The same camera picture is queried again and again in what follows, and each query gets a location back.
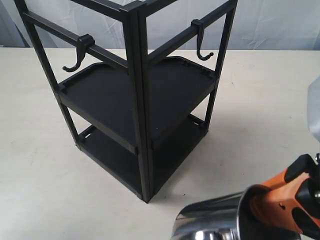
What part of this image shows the black hook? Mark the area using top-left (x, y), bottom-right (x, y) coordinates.
top-left (191, 19), bottom-right (214, 61)
top-left (62, 34), bottom-right (95, 73)

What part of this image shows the white backdrop cloth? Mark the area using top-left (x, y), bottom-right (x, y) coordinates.
top-left (0, 0), bottom-right (320, 52)

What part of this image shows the stainless steel mug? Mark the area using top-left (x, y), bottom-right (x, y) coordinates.
top-left (171, 185), bottom-right (277, 240)

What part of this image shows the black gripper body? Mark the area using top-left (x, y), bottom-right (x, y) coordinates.
top-left (308, 153), bottom-right (320, 240)

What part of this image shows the black metal shelf rack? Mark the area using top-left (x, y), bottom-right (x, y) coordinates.
top-left (15, 0), bottom-right (237, 202)

